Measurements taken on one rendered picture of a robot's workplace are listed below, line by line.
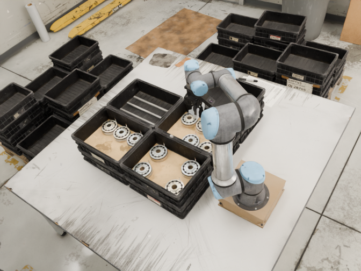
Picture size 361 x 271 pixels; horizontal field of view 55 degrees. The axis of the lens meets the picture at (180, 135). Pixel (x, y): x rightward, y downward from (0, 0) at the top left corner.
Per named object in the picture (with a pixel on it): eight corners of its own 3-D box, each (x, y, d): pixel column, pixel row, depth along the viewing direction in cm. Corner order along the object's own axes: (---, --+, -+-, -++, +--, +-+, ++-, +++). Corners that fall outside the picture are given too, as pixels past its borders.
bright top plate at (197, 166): (203, 164, 187) (203, 164, 187) (194, 178, 182) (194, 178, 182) (187, 158, 192) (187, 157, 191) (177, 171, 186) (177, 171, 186)
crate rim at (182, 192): (212, 159, 183) (211, 156, 181) (178, 201, 168) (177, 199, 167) (154, 130, 202) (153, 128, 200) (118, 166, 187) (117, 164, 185)
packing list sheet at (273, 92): (287, 87, 242) (287, 86, 241) (273, 108, 230) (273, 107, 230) (245, 74, 257) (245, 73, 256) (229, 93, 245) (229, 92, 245)
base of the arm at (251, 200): (269, 186, 181) (271, 176, 173) (260, 211, 173) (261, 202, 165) (241, 177, 186) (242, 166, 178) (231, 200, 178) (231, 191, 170)
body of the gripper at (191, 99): (192, 96, 195) (189, 79, 187) (204, 100, 192) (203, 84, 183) (184, 105, 192) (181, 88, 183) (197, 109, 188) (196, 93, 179)
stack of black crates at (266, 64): (285, 83, 327) (289, 52, 302) (271, 102, 312) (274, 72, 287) (246, 71, 345) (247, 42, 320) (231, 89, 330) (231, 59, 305)
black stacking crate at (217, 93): (265, 103, 219) (266, 89, 210) (241, 134, 204) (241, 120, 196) (212, 84, 237) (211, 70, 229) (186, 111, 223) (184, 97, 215)
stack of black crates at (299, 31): (304, 58, 347) (311, 16, 313) (290, 78, 331) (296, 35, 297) (264, 48, 367) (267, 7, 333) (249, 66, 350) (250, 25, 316)
